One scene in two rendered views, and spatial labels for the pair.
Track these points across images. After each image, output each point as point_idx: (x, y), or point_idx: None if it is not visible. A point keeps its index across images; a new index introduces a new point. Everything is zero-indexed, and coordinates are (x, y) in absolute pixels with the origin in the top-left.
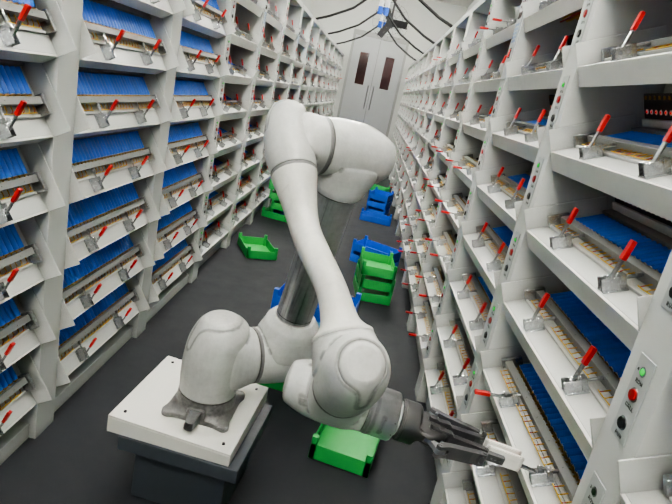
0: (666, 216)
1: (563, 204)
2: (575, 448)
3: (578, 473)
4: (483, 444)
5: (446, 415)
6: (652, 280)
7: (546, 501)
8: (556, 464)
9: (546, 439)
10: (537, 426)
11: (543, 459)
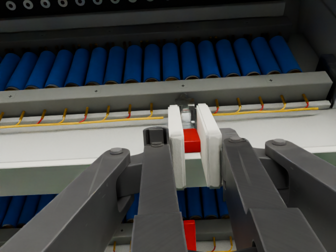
0: None
1: None
2: (128, 68)
3: (195, 74)
4: (178, 159)
5: (31, 238)
6: None
7: (244, 136)
8: (171, 92)
9: (90, 93)
10: (40, 100)
11: (122, 122)
